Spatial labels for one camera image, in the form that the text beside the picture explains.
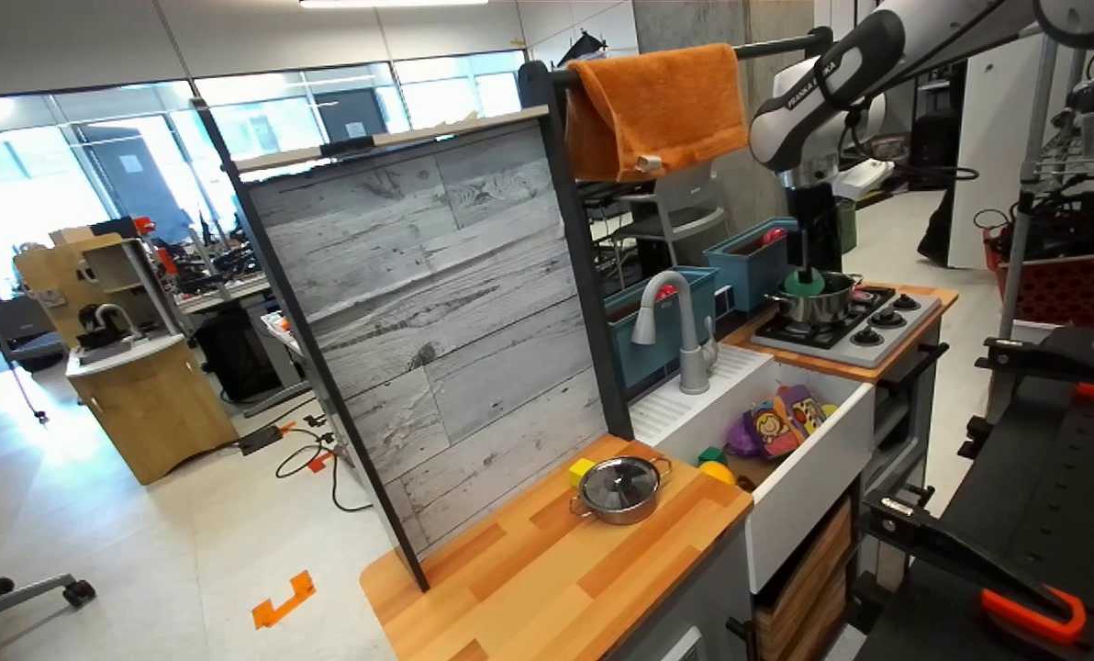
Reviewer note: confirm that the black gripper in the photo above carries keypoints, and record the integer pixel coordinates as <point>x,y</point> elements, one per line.
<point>811,213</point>

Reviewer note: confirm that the green plush toy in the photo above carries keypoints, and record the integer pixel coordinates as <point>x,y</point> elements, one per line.
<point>805,286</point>

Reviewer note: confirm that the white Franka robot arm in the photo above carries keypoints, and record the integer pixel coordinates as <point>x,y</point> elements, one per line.
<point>805,117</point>

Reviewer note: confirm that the steel cooking pot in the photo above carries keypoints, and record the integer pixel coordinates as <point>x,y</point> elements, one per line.
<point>825,310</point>

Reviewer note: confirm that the red toy in bin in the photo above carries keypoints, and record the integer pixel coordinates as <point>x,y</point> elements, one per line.
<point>767,235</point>

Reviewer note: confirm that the grey toy stove top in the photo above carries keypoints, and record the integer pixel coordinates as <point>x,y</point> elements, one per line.
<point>842,349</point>

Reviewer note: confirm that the grey toy faucet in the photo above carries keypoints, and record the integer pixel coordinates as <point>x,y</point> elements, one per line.
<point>696,361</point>

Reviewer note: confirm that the white sink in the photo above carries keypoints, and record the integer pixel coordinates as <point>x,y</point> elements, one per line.
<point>816,478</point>

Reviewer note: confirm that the dark green toy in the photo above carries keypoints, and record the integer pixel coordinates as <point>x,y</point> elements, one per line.
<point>709,458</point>

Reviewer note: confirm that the small yellow toy block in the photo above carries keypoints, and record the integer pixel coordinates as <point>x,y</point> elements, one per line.
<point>581,470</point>

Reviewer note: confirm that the teal plastic bin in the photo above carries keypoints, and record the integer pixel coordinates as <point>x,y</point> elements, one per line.
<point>742,273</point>
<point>622,331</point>

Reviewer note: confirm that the black stove knob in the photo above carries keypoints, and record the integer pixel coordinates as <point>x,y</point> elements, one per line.
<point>891,317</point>
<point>904,304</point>
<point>867,337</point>

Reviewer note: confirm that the orange towel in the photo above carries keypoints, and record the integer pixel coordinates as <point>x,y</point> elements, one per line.
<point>657,112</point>

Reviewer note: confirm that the red basket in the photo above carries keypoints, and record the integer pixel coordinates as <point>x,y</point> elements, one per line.
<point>1062,294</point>

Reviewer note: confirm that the grey kitchen cabinet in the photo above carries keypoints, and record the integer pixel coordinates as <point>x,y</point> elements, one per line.
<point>696,606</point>

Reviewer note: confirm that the grey wood-look back panel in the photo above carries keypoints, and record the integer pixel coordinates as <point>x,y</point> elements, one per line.
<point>437,331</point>

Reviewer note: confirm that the wooden cabinet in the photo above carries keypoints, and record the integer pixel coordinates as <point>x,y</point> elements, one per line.
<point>157,410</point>

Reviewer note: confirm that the wooden shelf unit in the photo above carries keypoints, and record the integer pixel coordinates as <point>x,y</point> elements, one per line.
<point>58,276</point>

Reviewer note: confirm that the office chair base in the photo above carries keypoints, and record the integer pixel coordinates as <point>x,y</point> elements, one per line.
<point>18,594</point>

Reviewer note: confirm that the black metal frame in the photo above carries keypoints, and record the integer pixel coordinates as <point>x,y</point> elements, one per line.
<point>588,308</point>

